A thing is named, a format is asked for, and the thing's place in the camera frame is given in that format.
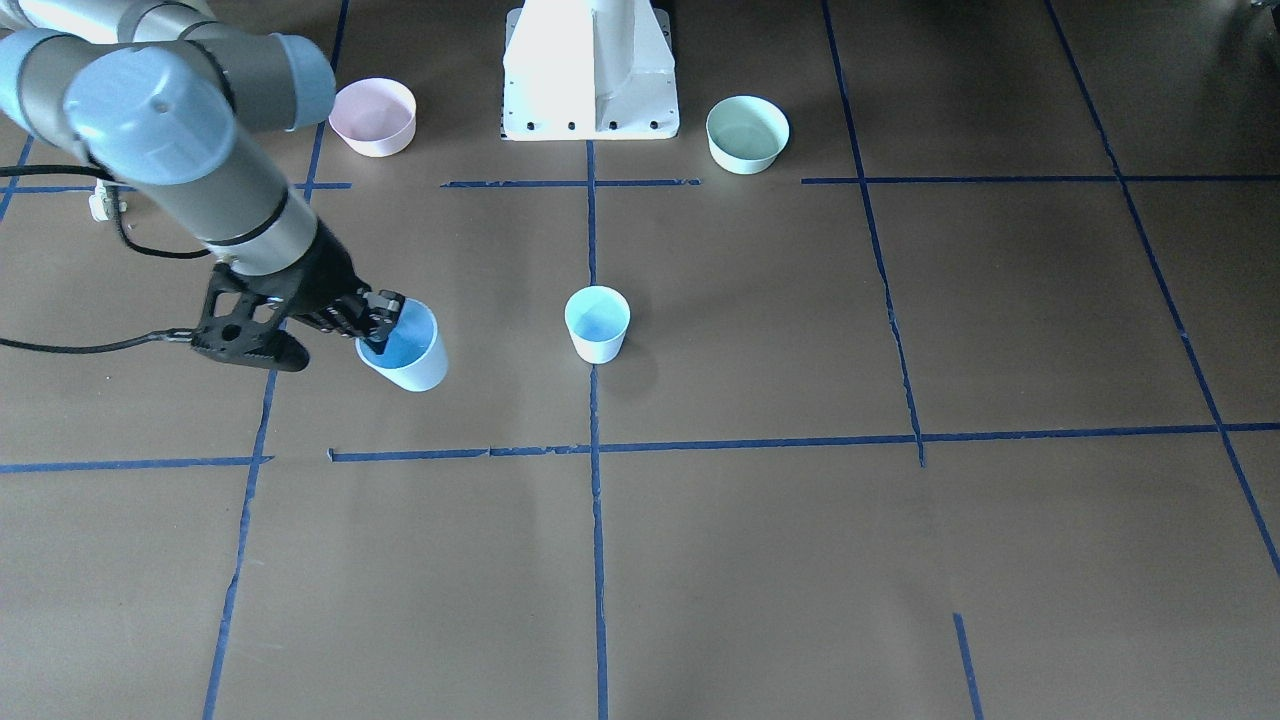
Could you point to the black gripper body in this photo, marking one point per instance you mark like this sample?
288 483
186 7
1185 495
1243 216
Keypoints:
327 277

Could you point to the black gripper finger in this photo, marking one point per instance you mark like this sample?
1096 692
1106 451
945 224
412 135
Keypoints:
382 310

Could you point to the darker blue cup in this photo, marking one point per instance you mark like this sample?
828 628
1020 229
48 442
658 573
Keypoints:
415 357

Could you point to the light blue cup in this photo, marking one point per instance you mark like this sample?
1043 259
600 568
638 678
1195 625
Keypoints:
597 318

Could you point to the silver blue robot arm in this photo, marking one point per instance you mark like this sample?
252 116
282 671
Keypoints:
162 97

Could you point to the pink bowl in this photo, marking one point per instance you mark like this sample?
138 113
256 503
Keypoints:
376 117

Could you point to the mint green bowl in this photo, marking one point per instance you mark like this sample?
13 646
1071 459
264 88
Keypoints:
746 134

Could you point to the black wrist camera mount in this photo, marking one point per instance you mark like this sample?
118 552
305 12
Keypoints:
242 323

